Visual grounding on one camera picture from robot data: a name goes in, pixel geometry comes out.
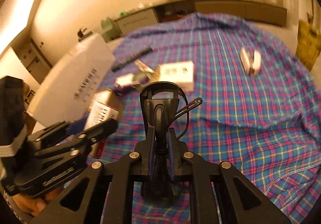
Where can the grey tv cabinet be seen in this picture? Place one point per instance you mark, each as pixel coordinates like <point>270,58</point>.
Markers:
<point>173,10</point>

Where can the left hand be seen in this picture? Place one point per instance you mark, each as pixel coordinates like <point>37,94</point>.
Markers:
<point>35,206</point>

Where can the white foam box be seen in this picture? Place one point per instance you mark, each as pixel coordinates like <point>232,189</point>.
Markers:
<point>67,90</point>

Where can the green plastic stool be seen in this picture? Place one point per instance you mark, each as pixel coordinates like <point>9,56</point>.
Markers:
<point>110,30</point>

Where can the white nail clipper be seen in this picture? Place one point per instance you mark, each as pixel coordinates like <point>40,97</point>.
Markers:
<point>251,63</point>

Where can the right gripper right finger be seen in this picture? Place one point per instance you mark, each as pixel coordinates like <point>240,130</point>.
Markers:
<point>219,193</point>

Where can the plaid blue cloth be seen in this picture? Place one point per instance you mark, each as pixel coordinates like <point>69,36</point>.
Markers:
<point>267,126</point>

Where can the black glasses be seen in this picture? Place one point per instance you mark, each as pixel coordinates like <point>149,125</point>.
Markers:
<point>165,111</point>

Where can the black pen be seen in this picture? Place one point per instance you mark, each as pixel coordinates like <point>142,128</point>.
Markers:
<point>120,64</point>

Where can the red white small box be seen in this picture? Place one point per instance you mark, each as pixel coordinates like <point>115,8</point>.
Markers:
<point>105,105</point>

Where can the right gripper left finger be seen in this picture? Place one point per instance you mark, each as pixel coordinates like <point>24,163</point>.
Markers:
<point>101,193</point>

